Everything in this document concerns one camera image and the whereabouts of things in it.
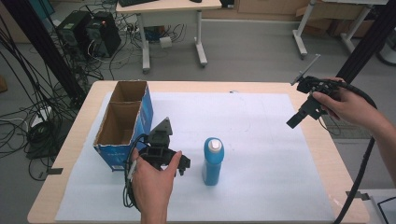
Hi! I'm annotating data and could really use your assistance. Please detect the person's left hand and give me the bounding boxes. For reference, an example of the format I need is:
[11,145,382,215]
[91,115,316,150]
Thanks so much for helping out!
[130,148,183,217]

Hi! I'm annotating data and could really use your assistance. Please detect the tangle of black floor cables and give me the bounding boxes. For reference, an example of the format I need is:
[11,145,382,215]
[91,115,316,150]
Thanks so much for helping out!
[0,18,106,182]

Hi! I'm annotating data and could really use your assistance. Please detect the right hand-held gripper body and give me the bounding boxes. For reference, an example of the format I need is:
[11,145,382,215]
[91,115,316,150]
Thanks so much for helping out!
[290,53,347,121]

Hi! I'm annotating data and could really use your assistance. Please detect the white power adapter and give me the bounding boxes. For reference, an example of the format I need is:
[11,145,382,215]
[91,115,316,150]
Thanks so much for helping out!
[159,35,174,49]

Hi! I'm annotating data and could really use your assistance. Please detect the white power strip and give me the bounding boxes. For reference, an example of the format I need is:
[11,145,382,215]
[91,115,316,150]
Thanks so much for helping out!
[30,105,53,128]

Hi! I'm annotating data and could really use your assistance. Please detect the white desk with wooden top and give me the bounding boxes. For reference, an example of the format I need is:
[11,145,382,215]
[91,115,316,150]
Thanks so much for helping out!
[115,0,223,75]

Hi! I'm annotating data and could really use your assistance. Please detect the blue cardboard box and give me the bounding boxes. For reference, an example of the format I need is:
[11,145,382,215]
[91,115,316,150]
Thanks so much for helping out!
[92,80,155,173]

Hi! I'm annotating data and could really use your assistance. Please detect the black metal frame post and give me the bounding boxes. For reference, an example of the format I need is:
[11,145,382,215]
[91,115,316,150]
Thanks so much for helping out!
[335,0,396,85]
[1,0,88,106]

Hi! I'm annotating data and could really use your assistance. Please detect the blue bottle with white cap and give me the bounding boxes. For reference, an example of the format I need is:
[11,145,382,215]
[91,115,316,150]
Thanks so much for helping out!
[202,136,225,187]

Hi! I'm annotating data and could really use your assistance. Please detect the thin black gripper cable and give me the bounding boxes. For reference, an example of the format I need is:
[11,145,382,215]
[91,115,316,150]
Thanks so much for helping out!
[122,133,151,213]

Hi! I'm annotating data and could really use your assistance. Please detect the white round bin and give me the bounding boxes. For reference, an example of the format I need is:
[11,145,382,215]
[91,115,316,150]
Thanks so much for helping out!
[375,29,396,67]

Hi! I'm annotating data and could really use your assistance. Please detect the white paper sheet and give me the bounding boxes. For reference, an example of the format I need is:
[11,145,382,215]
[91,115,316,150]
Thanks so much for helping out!
[54,91,336,223]

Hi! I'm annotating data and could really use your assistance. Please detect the white table frame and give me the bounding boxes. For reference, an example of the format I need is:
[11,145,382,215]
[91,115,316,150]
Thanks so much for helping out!
[291,0,390,61]

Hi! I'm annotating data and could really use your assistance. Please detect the black metal bracket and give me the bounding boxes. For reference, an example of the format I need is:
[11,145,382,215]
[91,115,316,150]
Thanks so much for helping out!
[345,190,371,202]
[37,167,64,180]

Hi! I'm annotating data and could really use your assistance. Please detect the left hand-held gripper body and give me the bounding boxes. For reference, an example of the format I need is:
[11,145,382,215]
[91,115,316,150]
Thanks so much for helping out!
[136,116,183,172]

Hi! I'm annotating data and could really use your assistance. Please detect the black computer tower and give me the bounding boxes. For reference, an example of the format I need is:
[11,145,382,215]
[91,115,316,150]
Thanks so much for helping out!
[56,10,93,57]
[85,11,122,59]

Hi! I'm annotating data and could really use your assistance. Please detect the black keyboard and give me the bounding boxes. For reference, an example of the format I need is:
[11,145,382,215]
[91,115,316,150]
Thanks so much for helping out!
[118,0,161,8]

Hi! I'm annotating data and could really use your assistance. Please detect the white board with black line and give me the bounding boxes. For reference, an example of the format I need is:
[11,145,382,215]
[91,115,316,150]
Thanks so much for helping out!
[369,195,396,224]

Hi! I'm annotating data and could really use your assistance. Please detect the person's right hand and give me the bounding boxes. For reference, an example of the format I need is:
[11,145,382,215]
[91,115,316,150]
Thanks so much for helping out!
[311,77,385,133]

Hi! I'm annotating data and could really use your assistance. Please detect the thick black gripper cable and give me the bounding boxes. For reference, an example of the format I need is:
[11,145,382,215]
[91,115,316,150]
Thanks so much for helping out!
[332,79,378,224]

